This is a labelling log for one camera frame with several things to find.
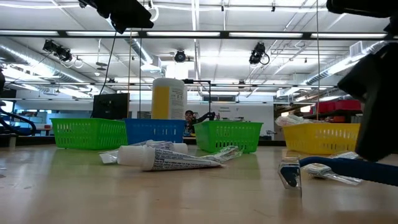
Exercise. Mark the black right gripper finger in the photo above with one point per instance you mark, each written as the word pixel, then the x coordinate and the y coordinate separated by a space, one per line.
pixel 379 130

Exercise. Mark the blue disposable razor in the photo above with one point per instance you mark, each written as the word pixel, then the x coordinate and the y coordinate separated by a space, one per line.
pixel 342 168

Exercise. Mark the white toothpaste tube colourful print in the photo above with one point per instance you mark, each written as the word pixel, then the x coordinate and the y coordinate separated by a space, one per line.
pixel 178 147

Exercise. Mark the clear small item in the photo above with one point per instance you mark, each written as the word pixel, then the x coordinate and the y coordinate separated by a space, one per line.
pixel 108 158

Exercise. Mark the white Crest toothpaste tube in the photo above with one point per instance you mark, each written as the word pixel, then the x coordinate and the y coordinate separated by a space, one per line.
pixel 174 160

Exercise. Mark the clear toothbrush package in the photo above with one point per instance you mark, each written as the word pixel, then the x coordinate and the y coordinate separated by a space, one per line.
pixel 224 154

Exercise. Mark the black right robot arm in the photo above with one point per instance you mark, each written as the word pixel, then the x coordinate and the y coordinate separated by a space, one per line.
pixel 357 6

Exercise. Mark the black background robot arm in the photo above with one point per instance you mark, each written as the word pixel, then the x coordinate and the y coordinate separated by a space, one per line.
pixel 206 117

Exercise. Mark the red storage bins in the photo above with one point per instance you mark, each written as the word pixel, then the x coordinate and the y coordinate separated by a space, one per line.
pixel 339 105

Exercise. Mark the yellow plastic basket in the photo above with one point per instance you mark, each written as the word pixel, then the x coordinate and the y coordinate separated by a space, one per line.
pixel 320 137

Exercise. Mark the thin black stand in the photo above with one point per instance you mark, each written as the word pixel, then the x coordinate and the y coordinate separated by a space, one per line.
pixel 188 81

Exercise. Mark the black monitor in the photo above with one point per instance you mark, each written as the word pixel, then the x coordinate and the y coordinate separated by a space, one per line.
pixel 110 105

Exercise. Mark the white canister with yellow label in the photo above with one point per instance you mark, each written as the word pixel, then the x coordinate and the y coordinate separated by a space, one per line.
pixel 168 99

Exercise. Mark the blue plastic basket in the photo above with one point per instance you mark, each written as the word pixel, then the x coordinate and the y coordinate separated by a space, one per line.
pixel 152 130

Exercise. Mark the person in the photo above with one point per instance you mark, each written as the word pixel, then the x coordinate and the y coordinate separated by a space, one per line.
pixel 188 116

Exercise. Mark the green plastic basket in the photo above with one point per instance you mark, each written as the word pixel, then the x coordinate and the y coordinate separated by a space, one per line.
pixel 87 133
pixel 230 135

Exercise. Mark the black ceiling camera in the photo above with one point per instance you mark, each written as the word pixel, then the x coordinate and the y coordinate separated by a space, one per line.
pixel 180 56
pixel 256 54
pixel 57 49

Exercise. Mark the black overhead frame bar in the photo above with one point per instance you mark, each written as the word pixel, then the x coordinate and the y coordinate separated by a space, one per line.
pixel 224 34

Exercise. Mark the white cylindrical post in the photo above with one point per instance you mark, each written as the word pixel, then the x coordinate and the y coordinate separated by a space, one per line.
pixel 12 141

